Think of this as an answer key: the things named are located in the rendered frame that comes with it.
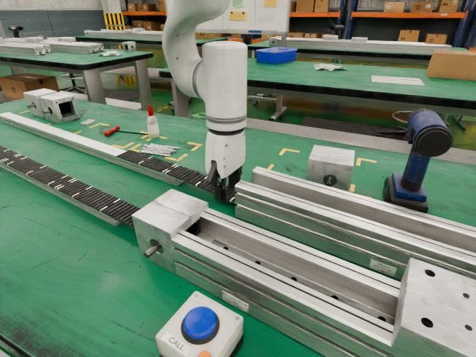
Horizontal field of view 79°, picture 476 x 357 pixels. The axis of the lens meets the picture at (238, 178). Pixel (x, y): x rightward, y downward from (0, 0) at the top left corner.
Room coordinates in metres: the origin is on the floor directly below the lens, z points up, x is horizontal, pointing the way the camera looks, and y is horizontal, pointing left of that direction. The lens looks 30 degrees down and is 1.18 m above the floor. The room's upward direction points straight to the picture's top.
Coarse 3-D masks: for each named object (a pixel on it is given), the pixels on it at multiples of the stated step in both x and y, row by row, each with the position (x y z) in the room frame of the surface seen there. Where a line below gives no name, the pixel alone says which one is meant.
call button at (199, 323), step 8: (192, 312) 0.23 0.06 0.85; (200, 312) 0.23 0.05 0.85; (208, 312) 0.23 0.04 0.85; (184, 320) 0.22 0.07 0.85; (192, 320) 0.22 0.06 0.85; (200, 320) 0.22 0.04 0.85; (208, 320) 0.22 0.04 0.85; (184, 328) 0.21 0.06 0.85; (192, 328) 0.21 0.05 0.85; (200, 328) 0.21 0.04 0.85; (208, 328) 0.21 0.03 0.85; (192, 336) 0.20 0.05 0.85; (200, 336) 0.20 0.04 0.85
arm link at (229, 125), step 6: (210, 120) 0.55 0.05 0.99; (216, 120) 0.54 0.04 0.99; (222, 120) 0.54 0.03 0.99; (228, 120) 0.54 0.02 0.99; (234, 120) 0.54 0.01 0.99; (240, 120) 0.55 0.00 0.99; (246, 120) 0.57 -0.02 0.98; (210, 126) 0.55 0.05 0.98; (216, 126) 0.54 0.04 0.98; (222, 126) 0.54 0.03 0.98; (228, 126) 0.54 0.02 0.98; (234, 126) 0.54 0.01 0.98; (240, 126) 0.55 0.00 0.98
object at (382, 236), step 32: (256, 192) 0.49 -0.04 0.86; (288, 192) 0.52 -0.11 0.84; (320, 192) 0.49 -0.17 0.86; (256, 224) 0.48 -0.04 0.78; (288, 224) 0.45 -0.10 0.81; (320, 224) 0.41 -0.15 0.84; (352, 224) 0.39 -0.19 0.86; (384, 224) 0.42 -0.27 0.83; (416, 224) 0.40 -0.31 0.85; (448, 224) 0.38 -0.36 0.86; (352, 256) 0.38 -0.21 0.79; (384, 256) 0.36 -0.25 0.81; (416, 256) 0.33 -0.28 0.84; (448, 256) 0.31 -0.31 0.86
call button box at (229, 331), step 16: (192, 304) 0.25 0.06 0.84; (208, 304) 0.25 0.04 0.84; (176, 320) 0.22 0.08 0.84; (224, 320) 0.22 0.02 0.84; (240, 320) 0.23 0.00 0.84; (160, 336) 0.20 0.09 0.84; (176, 336) 0.20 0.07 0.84; (208, 336) 0.20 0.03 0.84; (224, 336) 0.20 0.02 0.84; (240, 336) 0.22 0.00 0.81; (160, 352) 0.20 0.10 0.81; (176, 352) 0.19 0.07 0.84; (192, 352) 0.19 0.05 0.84; (224, 352) 0.19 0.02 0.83
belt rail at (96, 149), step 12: (0, 120) 1.15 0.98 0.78; (12, 120) 1.08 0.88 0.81; (24, 120) 1.07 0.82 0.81; (36, 132) 1.00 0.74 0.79; (48, 132) 0.95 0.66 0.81; (60, 132) 0.95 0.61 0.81; (72, 144) 0.89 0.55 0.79; (84, 144) 0.84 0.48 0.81; (96, 144) 0.84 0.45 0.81; (96, 156) 0.81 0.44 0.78; (108, 156) 0.78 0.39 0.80; (132, 168) 0.73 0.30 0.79; (144, 168) 0.70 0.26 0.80; (168, 180) 0.66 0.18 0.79; (180, 180) 0.66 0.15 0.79
